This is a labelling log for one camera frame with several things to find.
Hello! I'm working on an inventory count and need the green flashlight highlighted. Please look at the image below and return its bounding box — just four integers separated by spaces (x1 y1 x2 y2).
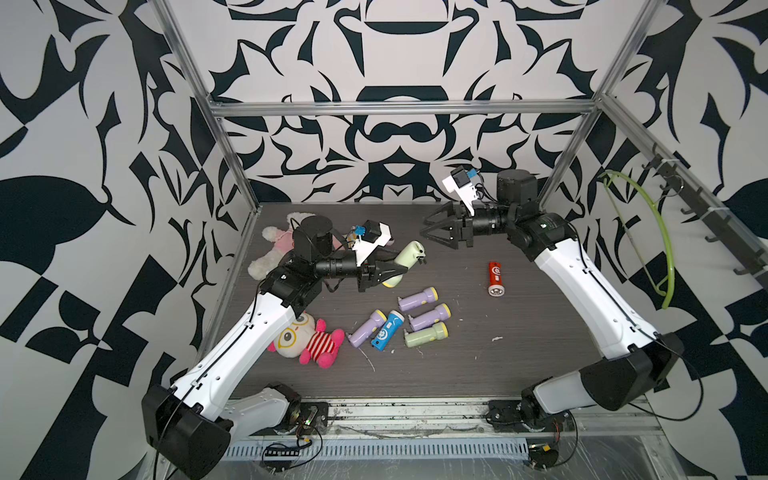
383 240 426 288
404 322 449 348

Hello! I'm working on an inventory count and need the red flashlight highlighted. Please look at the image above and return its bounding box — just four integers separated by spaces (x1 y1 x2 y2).
487 262 505 298

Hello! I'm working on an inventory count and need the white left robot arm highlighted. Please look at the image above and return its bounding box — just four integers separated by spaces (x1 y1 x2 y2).
142 215 425 479

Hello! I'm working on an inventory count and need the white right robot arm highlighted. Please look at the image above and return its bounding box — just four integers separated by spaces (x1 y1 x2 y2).
421 167 683 430

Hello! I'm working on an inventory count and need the purple flashlight left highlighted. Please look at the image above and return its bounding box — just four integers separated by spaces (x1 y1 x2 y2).
347 310 387 348

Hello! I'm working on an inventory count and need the purple flashlight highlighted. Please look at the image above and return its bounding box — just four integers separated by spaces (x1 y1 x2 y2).
409 303 451 332
398 287 439 312
347 310 387 348

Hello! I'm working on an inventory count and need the purple flashlight upper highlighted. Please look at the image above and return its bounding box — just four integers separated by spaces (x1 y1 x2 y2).
398 287 439 312

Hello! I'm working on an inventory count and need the purple flashlight middle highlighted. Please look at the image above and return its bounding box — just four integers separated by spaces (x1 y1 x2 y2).
409 303 451 332

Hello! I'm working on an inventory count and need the blue flashlight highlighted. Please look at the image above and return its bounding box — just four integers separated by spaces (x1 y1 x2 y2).
371 310 404 351

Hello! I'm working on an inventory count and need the pink striped plush toy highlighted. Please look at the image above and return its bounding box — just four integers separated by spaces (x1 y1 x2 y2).
332 230 397 250

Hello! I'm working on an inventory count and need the glasses doll plush toy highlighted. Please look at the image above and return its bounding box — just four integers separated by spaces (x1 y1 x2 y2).
267 312 346 369

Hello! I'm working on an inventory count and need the white teddy pink shirt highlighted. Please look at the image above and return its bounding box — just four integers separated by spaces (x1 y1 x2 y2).
247 212 313 281

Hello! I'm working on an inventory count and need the green curved tube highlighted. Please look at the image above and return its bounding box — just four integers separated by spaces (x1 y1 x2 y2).
599 170 677 310

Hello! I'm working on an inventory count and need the black hook rack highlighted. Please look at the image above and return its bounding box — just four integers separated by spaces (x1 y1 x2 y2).
640 143 767 289

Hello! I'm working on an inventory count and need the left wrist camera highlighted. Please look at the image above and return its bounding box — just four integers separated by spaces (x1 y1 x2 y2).
352 220 392 266

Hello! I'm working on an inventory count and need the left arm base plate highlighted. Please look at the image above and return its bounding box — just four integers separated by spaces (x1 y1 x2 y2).
265 401 330 434

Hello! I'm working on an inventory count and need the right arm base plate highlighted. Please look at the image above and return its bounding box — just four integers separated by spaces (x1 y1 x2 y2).
484 399 576 433

